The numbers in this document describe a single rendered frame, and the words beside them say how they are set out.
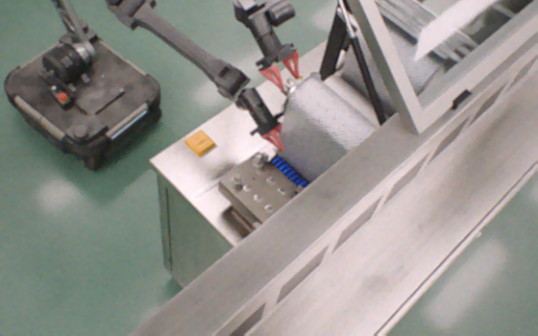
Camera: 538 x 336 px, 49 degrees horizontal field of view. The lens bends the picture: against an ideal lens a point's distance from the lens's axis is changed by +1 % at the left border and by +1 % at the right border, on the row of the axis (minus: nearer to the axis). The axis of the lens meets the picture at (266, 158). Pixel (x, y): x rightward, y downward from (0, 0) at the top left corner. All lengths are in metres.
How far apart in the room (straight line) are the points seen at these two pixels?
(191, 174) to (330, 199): 0.94
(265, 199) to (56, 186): 1.48
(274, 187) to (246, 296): 0.85
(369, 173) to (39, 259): 2.00
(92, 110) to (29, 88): 0.33
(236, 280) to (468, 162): 0.68
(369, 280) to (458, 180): 0.33
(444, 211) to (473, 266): 1.71
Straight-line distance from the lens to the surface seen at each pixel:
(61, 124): 2.85
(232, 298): 0.88
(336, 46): 1.87
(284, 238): 0.93
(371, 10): 1.04
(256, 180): 1.71
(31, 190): 2.97
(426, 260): 1.22
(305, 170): 1.70
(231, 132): 1.96
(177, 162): 1.88
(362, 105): 1.67
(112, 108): 2.87
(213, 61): 1.71
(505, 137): 1.47
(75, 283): 2.71
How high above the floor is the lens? 2.48
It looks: 56 degrees down
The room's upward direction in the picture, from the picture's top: 11 degrees clockwise
